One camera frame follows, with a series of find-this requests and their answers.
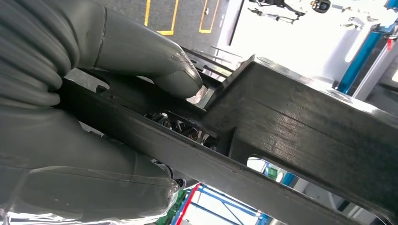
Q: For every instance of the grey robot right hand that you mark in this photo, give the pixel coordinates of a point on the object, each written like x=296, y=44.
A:
x=140, y=52

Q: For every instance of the blue metal rack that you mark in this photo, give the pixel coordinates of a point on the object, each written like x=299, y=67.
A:
x=224, y=200

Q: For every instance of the blue metal post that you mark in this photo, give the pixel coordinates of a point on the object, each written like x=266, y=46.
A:
x=357, y=62

